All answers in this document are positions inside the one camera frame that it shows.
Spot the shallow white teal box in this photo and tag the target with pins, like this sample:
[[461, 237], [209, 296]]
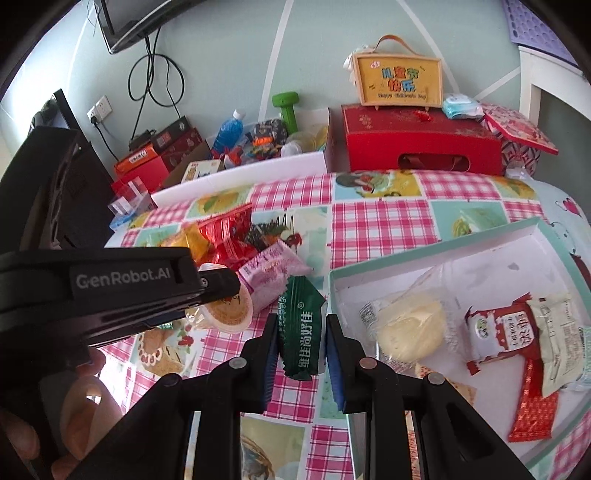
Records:
[[461, 286]]

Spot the wet wipes pack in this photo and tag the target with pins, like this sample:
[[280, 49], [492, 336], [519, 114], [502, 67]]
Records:
[[461, 107]]

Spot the person's left hand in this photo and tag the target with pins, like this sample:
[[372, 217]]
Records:
[[92, 415]]

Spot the black cabinet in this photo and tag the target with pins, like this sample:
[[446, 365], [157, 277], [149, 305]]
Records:
[[101, 184]]

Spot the blue plastic bottle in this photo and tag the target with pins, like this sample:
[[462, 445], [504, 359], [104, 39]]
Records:
[[228, 134]]

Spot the white wall socket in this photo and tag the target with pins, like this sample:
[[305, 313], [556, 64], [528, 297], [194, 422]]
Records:
[[99, 110]]

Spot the white desk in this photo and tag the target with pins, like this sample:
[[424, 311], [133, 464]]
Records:
[[528, 92]]

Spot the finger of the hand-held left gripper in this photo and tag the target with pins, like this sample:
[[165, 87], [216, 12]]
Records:
[[221, 284]]

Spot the red patterned snack packet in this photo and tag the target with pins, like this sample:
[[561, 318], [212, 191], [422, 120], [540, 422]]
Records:
[[531, 406]]

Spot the purple file holder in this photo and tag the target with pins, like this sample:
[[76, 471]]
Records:
[[531, 27]]

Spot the pale cake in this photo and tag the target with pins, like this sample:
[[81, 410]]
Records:
[[411, 332]]

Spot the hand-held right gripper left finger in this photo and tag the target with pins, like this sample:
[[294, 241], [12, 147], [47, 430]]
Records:
[[270, 350]]

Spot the red patterned tin box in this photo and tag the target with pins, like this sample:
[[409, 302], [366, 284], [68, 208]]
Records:
[[517, 129]]

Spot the beige snack packet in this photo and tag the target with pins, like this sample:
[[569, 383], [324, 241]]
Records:
[[561, 350]]

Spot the shiny red candy packet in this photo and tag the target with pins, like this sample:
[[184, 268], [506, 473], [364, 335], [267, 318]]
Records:
[[226, 235]]

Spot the orange red box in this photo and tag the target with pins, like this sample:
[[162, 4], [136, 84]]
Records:
[[141, 166]]

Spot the dark printed pouch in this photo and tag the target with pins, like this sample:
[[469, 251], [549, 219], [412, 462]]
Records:
[[270, 131]]

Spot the pink checked tablecloth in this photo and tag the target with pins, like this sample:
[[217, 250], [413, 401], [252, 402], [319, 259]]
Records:
[[369, 217]]

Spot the red gift box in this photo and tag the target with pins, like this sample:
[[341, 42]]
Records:
[[383, 138]]

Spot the dark green candy packet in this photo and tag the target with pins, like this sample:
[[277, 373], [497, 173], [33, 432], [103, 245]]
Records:
[[302, 332]]

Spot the clear plastic container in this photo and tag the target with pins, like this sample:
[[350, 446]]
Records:
[[304, 138]]

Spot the black monitor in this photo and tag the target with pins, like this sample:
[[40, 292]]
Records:
[[64, 110]]

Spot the red and white snack packet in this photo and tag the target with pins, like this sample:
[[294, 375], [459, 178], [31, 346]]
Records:
[[503, 332]]

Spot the black wall television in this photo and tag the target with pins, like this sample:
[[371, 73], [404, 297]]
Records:
[[134, 23]]

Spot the yellow jelly cup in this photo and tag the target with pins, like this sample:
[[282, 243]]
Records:
[[228, 314]]

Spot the yellow snack packet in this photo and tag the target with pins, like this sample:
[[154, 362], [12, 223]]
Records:
[[196, 247]]

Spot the green dumbbell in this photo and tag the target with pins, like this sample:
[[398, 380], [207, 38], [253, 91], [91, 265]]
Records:
[[288, 113]]

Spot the white storage bin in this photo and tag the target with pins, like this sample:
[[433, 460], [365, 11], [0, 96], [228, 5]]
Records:
[[258, 166]]

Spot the yellow printed card box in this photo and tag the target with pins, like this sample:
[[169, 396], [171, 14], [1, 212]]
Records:
[[201, 171]]

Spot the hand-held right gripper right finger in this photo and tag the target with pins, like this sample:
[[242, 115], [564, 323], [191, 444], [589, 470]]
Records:
[[334, 369]]

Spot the black power adapter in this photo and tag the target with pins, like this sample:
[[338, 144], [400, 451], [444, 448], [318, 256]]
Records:
[[141, 139]]

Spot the clear acrylic box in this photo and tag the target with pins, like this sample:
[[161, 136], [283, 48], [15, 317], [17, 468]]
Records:
[[131, 203]]

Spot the pink snack packet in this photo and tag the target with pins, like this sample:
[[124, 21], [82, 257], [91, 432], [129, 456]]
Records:
[[272, 272]]

